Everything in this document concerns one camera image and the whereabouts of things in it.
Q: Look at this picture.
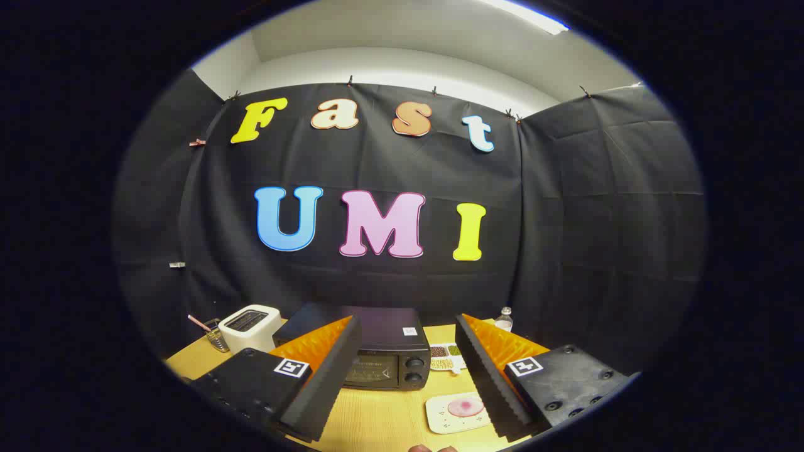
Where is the round pink ham slice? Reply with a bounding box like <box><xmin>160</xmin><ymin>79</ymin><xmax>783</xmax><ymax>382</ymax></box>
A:
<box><xmin>447</xmin><ymin>397</ymin><xmax>486</xmax><ymax>418</ymax></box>

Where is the white bread toaster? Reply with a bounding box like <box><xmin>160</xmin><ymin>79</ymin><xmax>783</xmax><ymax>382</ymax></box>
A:
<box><xmin>218</xmin><ymin>304</ymin><xmax>283</xmax><ymax>354</ymax></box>

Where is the clear glass cup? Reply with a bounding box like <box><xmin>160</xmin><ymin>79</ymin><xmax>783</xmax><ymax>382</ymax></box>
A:
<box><xmin>205</xmin><ymin>319</ymin><xmax>230</xmax><ymax>352</ymax></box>

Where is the white divided dish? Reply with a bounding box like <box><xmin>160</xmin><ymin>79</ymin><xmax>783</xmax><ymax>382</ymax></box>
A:
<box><xmin>429</xmin><ymin>342</ymin><xmax>467</xmax><ymax>375</ymax></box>

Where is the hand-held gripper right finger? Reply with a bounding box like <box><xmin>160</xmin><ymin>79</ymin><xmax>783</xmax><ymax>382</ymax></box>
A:
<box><xmin>455</xmin><ymin>313</ymin><xmax>641</xmax><ymax>440</ymax></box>

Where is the cream cherry print plate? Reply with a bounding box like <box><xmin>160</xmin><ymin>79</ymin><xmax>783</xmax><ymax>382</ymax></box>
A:
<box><xmin>425</xmin><ymin>392</ymin><xmax>494</xmax><ymax>435</ymax></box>

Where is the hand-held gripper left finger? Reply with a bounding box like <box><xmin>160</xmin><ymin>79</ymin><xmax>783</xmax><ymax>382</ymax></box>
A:
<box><xmin>188</xmin><ymin>315</ymin><xmax>362</xmax><ymax>443</ymax></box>

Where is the black toaster oven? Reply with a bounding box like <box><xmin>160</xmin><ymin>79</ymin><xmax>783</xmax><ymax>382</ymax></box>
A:
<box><xmin>272</xmin><ymin>303</ymin><xmax>432</xmax><ymax>391</ymax></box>

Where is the black backdrop cloth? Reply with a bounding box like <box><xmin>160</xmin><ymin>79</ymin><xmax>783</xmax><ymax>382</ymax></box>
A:
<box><xmin>113</xmin><ymin>69</ymin><xmax>709</xmax><ymax>377</ymax></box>

